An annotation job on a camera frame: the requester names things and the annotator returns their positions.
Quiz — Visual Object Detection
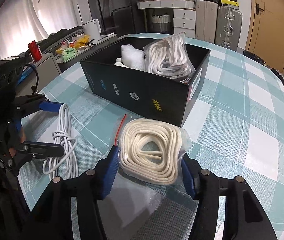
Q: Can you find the white air purifier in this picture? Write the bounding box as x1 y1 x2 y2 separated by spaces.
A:
82 19 101 41

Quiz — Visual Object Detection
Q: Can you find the dark grey refrigerator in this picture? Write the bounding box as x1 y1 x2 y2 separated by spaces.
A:
98 0 145 37

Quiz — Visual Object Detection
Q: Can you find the beige suitcase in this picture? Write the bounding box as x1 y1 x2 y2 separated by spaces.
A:
195 0 218 43

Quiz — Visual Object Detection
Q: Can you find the cream rope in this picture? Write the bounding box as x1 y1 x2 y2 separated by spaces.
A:
111 113 193 186

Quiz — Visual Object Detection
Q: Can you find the teal plaid tablecloth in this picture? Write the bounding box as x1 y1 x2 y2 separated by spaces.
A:
17 32 284 240

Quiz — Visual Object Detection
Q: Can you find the black cardboard box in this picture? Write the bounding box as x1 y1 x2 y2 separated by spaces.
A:
80 37 211 127

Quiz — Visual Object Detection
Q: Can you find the yellow snack bag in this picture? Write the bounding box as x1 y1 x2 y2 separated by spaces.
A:
74 35 90 48

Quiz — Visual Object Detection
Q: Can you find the red bottle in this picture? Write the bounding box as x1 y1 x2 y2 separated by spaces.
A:
28 40 42 62

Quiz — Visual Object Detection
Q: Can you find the wooden door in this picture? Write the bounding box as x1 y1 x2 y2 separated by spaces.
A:
246 0 284 73

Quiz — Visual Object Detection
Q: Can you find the silver suitcase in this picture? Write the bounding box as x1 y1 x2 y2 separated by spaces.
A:
215 5 242 51

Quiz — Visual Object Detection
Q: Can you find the white cable bundle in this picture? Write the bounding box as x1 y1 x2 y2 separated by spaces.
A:
42 103 80 181

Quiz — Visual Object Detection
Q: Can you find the black trash bin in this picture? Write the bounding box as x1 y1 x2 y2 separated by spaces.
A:
243 50 266 66

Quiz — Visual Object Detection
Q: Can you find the white foam wrap roll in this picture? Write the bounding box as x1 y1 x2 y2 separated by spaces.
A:
121 44 145 71

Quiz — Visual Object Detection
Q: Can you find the white drawer desk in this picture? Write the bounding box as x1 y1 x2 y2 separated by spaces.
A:
137 0 196 38

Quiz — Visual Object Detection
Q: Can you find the white rope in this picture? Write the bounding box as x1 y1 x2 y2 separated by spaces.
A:
143 32 196 81

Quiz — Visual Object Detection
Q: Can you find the woven laundry basket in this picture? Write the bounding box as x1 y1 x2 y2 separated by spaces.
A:
151 14 172 34

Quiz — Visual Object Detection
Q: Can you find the grey low cabinet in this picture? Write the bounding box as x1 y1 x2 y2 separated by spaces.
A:
32 33 117 74

